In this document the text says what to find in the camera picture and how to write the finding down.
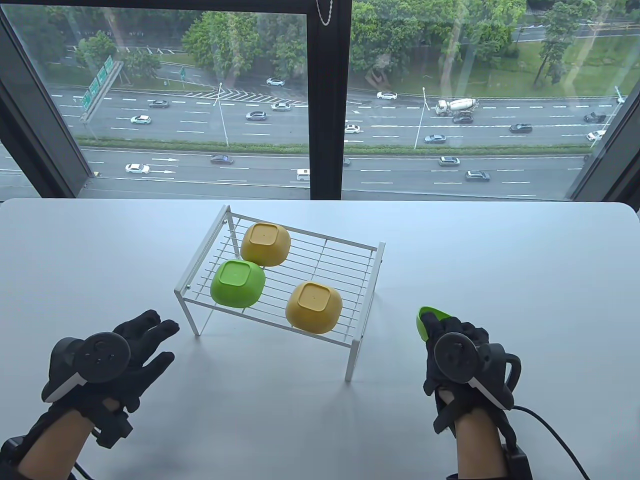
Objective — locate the person's left hand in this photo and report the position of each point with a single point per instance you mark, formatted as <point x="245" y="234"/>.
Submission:
<point x="147" y="334"/>

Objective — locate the person's right hand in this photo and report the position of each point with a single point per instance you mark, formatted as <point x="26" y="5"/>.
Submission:
<point x="455" y="327"/>

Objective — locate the green small dish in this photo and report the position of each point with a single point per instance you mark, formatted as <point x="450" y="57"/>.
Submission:
<point x="237" y="285"/>
<point x="421" y="327"/>

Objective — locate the yellow small dish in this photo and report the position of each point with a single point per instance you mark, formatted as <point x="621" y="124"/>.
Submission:
<point x="314" y="307"/>
<point x="265" y="245"/>

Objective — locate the person's left forearm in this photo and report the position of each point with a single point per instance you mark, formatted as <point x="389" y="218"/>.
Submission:
<point x="52" y="450"/>

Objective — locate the person's right forearm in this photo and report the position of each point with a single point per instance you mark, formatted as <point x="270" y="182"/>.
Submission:
<point x="480" y="450"/>

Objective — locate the black and white tracking controller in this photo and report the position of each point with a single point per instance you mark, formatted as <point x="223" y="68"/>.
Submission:
<point x="102" y="356"/>
<point x="456" y="356"/>

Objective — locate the black window frame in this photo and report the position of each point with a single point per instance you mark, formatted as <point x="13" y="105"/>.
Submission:
<point x="327" y="100"/>

